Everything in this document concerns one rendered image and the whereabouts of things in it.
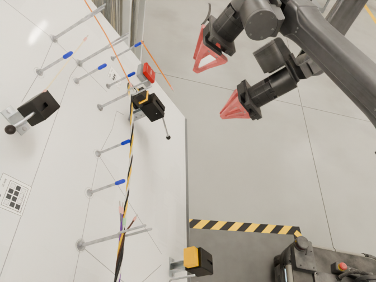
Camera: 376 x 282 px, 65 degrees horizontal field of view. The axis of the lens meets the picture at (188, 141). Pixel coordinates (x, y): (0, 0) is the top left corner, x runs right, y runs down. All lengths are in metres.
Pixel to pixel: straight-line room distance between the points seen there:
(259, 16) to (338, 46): 0.14
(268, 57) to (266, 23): 0.16
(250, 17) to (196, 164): 1.67
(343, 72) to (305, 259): 1.32
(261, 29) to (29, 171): 0.46
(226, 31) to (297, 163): 1.95
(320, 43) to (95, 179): 0.48
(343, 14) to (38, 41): 0.66
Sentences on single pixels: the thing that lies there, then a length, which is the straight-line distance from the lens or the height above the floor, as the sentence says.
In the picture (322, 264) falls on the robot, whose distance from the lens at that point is 1.83.
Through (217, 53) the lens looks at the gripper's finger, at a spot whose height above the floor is 1.36.
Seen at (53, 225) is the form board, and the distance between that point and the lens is 0.53.
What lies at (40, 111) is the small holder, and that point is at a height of 1.35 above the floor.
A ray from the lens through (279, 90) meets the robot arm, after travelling 0.73.
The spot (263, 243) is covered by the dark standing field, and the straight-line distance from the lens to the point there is 1.99.
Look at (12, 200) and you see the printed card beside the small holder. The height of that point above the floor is 1.26.
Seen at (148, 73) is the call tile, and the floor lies 1.11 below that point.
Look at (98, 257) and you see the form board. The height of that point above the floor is 1.12.
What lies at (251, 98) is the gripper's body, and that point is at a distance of 0.74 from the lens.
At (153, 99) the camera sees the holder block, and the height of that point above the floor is 1.18.
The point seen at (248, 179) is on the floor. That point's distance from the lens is 2.19.
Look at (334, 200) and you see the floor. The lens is 2.45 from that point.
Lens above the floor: 1.68
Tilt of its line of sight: 48 degrees down
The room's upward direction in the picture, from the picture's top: 16 degrees clockwise
